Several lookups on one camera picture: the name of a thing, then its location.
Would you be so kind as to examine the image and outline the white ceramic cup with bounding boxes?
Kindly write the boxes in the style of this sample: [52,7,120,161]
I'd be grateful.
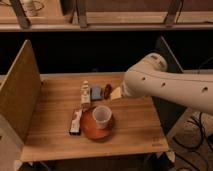
[92,105,112,129]

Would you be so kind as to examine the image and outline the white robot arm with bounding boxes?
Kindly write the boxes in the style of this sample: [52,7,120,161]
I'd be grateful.
[110,53,213,115]

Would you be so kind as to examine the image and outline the dark red small object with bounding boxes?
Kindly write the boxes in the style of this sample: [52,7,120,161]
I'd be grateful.
[104,84,112,99]

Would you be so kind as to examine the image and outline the blue rectangular block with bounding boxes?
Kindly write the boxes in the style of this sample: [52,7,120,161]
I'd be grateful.
[91,86,102,100]

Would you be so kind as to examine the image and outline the small white bottle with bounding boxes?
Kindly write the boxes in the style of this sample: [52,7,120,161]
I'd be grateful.
[81,81,90,108]

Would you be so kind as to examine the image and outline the orange round bowl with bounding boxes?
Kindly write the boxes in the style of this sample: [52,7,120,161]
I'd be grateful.
[80,107,115,140]

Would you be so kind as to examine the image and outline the flat candy bar package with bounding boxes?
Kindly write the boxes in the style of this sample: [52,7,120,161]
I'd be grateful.
[69,109,82,135]

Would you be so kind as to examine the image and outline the right dark side panel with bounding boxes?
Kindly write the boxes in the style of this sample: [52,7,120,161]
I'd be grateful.
[151,35,188,135]

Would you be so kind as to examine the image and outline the left wooden side panel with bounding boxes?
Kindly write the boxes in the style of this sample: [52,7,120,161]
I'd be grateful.
[0,40,41,144]

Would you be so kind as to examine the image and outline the wooden back shelf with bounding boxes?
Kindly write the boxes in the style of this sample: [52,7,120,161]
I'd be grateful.
[0,0,213,31]

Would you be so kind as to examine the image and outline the black floor cables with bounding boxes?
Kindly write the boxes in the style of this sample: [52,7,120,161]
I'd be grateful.
[172,111,213,171]

